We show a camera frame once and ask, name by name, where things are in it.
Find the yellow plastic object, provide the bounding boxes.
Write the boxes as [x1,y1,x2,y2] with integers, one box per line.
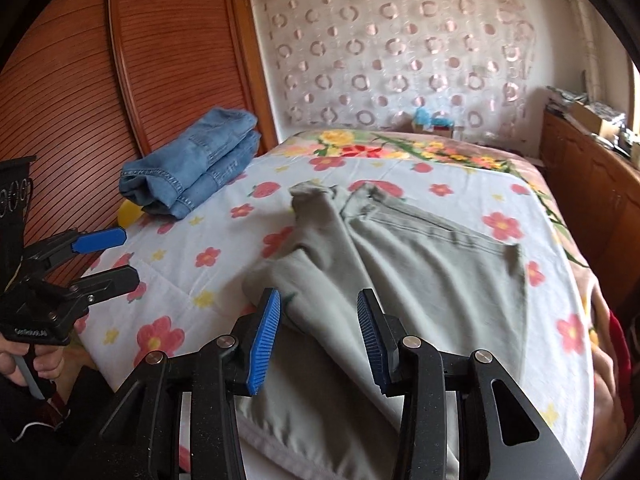
[116,201,146,228]

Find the cardboard box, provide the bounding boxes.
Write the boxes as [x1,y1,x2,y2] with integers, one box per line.
[570,102,626,136]

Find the person's left hand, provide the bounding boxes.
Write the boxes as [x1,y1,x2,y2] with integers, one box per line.
[0,337,66,387]

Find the white lace curtain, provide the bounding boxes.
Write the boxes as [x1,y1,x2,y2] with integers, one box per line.
[570,0,631,91]

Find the circle patterned sheer curtain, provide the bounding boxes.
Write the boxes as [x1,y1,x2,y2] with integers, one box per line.
[250,0,541,131]

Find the window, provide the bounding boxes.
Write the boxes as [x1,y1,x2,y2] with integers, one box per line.
[627,55,640,136]

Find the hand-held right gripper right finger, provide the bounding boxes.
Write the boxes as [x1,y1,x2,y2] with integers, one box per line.
[356,288,581,480]

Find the folded blue jeans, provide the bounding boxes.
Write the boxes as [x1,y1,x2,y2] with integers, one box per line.
[119,106,262,220]

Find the grey pants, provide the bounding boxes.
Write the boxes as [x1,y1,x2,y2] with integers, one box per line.
[240,182,528,480]

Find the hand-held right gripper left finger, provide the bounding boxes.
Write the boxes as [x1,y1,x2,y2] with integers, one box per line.
[82,287,283,480]

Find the floral white bed sheet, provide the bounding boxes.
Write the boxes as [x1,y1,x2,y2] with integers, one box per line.
[80,130,596,480]

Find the wooden slatted headboard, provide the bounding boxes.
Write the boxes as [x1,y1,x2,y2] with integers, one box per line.
[0,0,278,281]

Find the person's left forearm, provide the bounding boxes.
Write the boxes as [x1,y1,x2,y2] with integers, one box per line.
[0,365,118,480]

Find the wooden cabinet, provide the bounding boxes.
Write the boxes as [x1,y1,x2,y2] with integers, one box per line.
[540,110,640,321]

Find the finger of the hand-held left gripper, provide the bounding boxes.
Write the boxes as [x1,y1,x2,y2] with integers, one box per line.
[67,266,140,307]
[22,227,127,271]

